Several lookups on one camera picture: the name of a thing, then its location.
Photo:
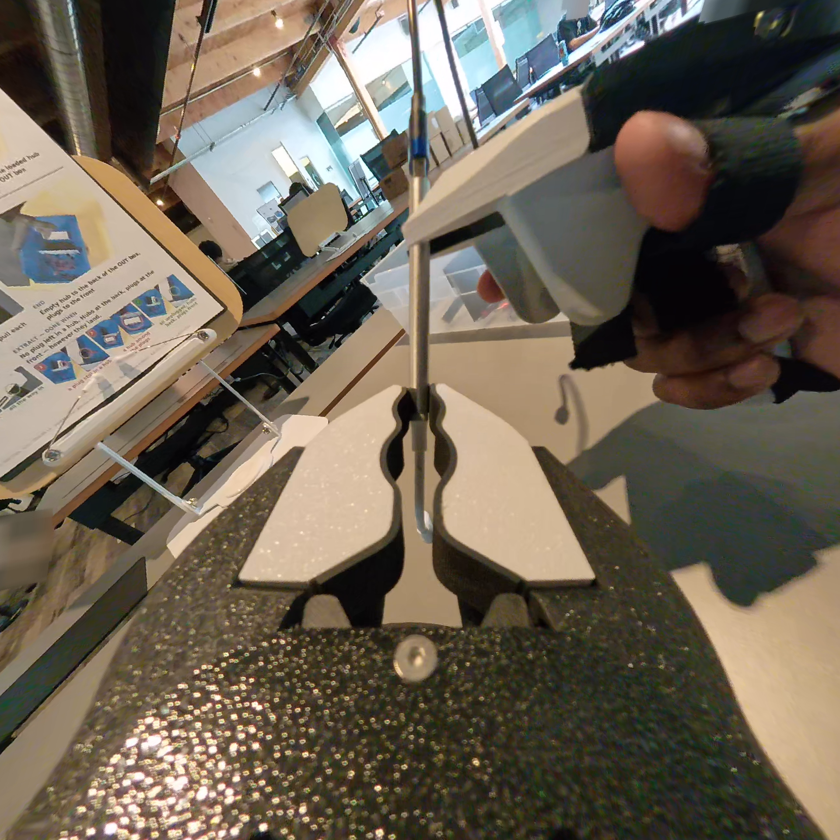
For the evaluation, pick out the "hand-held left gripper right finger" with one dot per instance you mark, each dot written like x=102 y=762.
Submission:
x=505 y=512

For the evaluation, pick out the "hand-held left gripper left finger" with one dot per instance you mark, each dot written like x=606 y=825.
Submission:
x=328 y=505

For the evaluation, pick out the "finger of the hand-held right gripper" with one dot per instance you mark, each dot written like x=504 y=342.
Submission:
x=525 y=170
x=518 y=275

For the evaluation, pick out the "clear plastic bin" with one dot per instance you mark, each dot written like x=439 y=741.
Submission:
x=407 y=282

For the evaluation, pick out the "person's right hand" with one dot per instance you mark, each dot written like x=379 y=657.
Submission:
x=663 y=170

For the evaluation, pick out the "long white office table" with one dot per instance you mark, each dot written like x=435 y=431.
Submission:
x=610 y=49

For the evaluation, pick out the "row of black office chairs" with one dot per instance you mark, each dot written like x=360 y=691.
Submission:
x=505 y=85

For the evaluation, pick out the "stack of cardboard boxes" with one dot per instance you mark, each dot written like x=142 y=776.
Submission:
x=394 y=164

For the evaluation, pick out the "black office chair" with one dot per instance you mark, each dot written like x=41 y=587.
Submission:
x=334 y=315

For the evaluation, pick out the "beige document stand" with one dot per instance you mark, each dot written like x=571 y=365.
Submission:
x=318 y=216

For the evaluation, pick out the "wooden top office desk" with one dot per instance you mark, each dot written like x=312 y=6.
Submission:
x=295 y=289

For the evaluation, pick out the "printed instruction sheet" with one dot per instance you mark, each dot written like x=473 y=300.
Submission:
x=98 y=275

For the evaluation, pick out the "silver ventilation duct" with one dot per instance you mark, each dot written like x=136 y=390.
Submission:
x=62 y=65

